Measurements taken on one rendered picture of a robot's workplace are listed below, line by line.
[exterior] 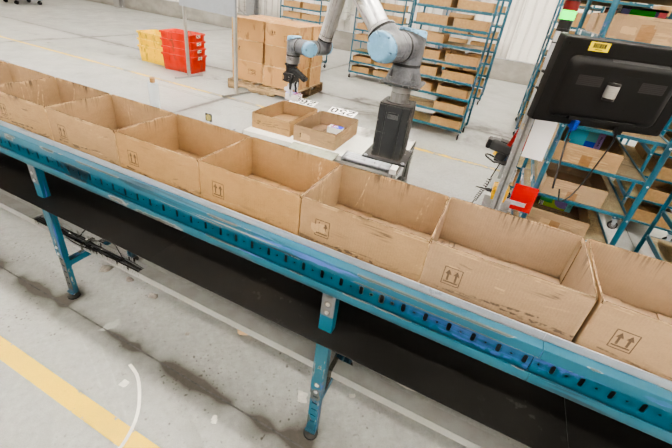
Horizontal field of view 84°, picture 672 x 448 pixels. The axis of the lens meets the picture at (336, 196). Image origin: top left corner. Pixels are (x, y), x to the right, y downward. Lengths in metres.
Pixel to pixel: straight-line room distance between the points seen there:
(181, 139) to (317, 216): 0.88
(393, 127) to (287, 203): 1.13
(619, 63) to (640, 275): 0.71
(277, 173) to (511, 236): 0.87
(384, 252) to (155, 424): 1.22
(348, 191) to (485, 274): 0.58
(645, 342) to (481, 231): 0.48
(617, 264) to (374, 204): 0.74
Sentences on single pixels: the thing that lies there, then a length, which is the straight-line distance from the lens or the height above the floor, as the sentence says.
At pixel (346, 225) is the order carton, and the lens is 1.07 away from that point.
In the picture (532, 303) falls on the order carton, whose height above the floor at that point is 0.98.
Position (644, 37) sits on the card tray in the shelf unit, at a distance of 2.22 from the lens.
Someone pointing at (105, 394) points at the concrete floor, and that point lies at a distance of 2.02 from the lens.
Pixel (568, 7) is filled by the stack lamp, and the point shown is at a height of 1.63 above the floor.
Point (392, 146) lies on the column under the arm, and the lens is 2.17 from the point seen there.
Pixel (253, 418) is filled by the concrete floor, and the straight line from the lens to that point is 1.84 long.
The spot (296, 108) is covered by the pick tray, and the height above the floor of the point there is 0.81.
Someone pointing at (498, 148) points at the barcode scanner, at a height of 1.06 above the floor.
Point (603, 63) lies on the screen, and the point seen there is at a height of 1.48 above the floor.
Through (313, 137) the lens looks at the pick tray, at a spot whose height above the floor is 0.80.
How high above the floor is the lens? 1.60
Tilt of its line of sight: 29 degrees down
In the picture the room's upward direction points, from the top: 8 degrees clockwise
